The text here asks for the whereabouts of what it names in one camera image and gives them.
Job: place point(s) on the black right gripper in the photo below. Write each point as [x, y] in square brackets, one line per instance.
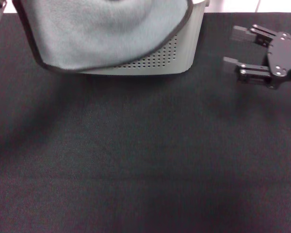
[285, 55]

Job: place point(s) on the grey perforated storage box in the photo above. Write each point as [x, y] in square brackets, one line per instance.
[189, 36]

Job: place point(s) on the black tablecloth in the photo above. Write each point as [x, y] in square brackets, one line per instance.
[145, 157]

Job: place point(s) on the grey towel with black trim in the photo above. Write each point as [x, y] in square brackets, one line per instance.
[99, 31]

